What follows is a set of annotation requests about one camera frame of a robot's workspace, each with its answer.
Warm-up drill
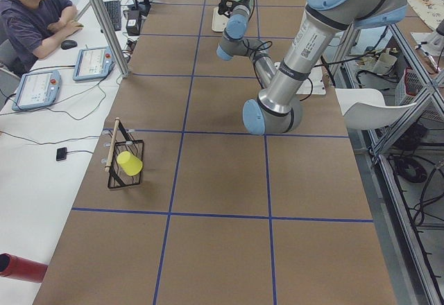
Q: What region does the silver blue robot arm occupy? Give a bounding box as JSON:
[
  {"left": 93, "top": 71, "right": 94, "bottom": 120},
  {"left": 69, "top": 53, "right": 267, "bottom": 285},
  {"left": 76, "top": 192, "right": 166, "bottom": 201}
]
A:
[{"left": 216, "top": 0, "right": 407, "bottom": 135}]

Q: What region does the cream rabbit print tray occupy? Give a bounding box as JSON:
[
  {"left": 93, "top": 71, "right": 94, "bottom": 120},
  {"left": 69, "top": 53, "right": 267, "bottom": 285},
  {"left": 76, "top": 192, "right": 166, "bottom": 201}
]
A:
[{"left": 211, "top": 7, "right": 229, "bottom": 33}]

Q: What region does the yellow plastic cup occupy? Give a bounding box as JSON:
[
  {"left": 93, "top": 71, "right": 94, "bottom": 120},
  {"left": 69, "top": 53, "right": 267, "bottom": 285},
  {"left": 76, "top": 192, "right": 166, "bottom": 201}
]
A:
[{"left": 117, "top": 151, "right": 143, "bottom": 176}]

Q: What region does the black keyboard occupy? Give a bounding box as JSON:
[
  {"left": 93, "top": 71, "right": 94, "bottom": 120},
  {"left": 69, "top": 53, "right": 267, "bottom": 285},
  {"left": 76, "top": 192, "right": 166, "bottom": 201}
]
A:
[{"left": 103, "top": 0, "right": 121, "bottom": 31}]

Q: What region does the white plastic chair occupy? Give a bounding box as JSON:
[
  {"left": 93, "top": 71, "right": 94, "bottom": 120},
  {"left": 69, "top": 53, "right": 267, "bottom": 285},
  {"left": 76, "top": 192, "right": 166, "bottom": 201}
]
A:
[{"left": 335, "top": 88, "right": 416, "bottom": 130}]

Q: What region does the far blue teach pendant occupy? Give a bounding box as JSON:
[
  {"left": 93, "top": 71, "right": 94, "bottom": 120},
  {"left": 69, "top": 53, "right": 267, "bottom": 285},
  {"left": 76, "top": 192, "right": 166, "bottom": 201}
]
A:
[{"left": 73, "top": 46, "right": 114, "bottom": 82}]

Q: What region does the blue teach pendant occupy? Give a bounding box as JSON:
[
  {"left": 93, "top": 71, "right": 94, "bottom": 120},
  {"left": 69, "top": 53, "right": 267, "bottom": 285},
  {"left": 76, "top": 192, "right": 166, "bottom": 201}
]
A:
[
  {"left": 73, "top": 46, "right": 114, "bottom": 82},
  {"left": 12, "top": 70, "right": 61, "bottom": 112}
]

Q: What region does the black computer mouse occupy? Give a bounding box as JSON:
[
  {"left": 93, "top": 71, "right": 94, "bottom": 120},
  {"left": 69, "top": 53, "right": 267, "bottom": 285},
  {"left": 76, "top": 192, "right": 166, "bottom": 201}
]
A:
[{"left": 60, "top": 40, "right": 78, "bottom": 50}]

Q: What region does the seated man in glasses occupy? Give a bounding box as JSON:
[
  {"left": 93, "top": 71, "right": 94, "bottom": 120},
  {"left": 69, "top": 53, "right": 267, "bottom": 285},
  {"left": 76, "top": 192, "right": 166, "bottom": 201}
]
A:
[{"left": 1, "top": 0, "right": 83, "bottom": 72}]

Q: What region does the near blue teach pendant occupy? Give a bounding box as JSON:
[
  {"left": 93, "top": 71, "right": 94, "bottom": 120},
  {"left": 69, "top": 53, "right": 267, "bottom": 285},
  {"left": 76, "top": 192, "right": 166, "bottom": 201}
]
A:
[{"left": 12, "top": 70, "right": 61, "bottom": 112}]

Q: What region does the small black phone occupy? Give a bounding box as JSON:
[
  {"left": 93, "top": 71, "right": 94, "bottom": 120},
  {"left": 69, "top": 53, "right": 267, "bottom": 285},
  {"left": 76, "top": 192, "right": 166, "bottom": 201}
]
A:
[{"left": 55, "top": 147, "right": 67, "bottom": 162}]

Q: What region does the red cylinder bottle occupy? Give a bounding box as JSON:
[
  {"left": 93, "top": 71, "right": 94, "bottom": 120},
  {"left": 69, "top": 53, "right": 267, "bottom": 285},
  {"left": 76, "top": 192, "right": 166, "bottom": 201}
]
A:
[{"left": 1, "top": 253, "right": 48, "bottom": 283}]

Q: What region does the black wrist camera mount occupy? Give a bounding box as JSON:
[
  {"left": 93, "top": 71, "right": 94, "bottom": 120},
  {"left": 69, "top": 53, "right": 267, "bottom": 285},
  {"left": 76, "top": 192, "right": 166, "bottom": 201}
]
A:
[{"left": 217, "top": 0, "right": 231, "bottom": 18}]

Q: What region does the aluminium frame post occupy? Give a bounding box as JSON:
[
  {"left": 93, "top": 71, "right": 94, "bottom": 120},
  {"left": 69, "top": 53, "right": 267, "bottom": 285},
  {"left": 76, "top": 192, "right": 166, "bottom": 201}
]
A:
[{"left": 89, "top": 0, "right": 130, "bottom": 78}]

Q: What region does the black wire cup rack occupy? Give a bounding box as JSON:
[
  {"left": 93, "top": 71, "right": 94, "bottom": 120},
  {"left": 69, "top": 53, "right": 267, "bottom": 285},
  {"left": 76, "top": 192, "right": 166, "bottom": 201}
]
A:
[{"left": 102, "top": 117, "right": 144, "bottom": 190}]

